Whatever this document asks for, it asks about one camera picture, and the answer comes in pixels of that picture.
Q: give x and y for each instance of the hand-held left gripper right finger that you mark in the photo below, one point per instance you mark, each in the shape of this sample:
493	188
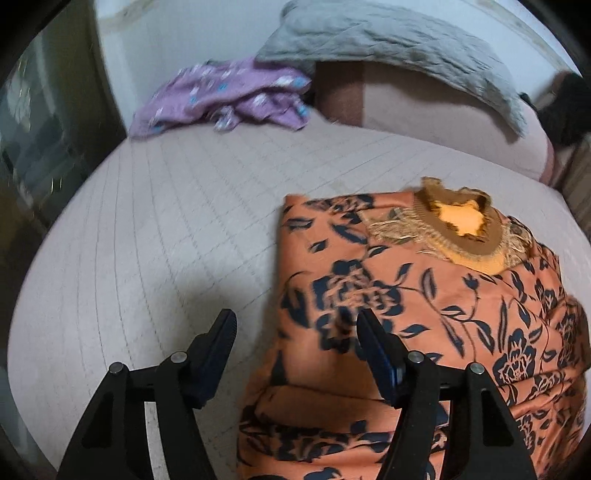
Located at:
379	357

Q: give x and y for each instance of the orange floral garment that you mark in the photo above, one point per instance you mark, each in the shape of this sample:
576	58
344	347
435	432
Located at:
392	258

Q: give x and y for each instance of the dark cloth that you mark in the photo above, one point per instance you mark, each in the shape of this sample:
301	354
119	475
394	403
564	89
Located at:
563	110

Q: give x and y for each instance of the purple floral garment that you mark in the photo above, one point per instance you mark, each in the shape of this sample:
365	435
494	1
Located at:
203	92

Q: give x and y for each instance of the pink bolster cushion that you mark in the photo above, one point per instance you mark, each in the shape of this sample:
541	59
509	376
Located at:
438	120

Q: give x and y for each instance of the grey quilted pillow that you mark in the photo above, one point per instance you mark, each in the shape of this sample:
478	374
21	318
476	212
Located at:
369	32

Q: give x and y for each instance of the wooden cabinet with glass door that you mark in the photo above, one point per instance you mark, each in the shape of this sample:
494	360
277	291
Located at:
41	138

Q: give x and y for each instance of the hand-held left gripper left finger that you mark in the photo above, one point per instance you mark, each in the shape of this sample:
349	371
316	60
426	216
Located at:
216	353

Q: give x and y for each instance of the striped cushion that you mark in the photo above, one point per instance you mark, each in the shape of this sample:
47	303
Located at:
579	191

